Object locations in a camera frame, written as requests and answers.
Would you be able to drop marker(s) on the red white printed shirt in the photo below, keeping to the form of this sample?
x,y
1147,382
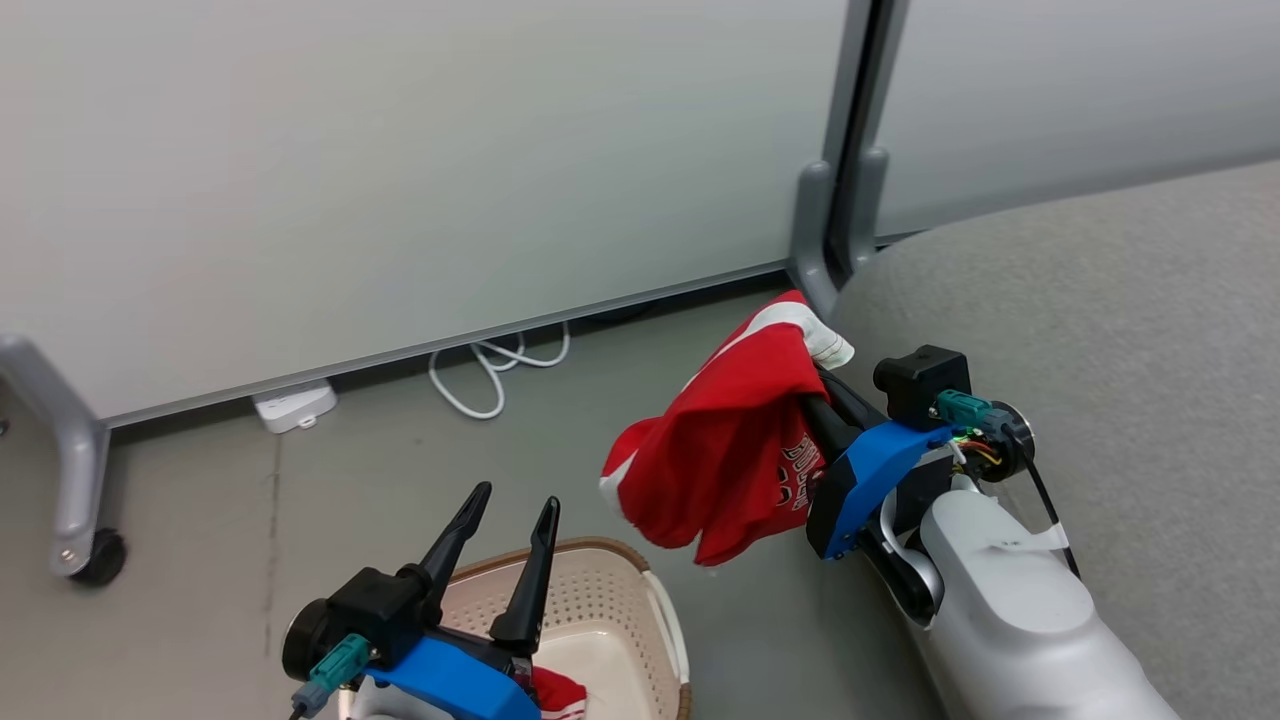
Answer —
x,y
725,440

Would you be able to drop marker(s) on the red white striped garment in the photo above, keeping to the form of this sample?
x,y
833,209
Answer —
x,y
560,692

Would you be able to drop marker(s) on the grey fabric sofa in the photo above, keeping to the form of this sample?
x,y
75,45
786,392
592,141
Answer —
x,y
1120,400

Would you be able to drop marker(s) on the black caster wheel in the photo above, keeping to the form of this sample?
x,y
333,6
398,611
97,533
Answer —
x,y
100,558

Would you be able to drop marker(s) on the white power adapter box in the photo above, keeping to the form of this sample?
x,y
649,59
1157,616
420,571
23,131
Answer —
x,y
292,405

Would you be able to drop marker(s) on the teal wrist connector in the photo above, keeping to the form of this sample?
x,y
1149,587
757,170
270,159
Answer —
x,y
335,670
968,408

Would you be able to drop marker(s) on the grey partition leg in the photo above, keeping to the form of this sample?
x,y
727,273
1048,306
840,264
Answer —
x,y
70,450

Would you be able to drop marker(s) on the grey partition post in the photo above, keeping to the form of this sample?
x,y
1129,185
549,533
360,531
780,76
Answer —
x,y
845,170

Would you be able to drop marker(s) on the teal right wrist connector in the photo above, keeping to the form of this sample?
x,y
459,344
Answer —
x,y
968,408

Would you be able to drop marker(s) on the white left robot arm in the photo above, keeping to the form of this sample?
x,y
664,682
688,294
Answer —
x,y
385,705

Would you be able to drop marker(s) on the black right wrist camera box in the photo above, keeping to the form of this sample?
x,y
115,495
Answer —
x,y
920,382

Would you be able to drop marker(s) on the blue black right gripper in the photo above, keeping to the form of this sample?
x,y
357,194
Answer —
x,y
868,480

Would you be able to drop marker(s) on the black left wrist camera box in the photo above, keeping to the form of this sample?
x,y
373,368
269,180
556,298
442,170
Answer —
x,y
380,600

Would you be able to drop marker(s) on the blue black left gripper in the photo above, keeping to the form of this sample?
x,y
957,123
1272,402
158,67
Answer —
x,y
455,678

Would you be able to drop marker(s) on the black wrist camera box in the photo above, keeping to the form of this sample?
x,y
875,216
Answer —
x,y
920,382
380,600

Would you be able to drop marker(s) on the beige perforated laundry basket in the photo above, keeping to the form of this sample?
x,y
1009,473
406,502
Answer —
x,y
610,620

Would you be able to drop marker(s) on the white partition panel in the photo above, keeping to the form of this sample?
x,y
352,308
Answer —
x,y
1080,100
400,170

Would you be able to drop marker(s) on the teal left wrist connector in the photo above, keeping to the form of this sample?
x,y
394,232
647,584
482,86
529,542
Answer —
x,y
335,670

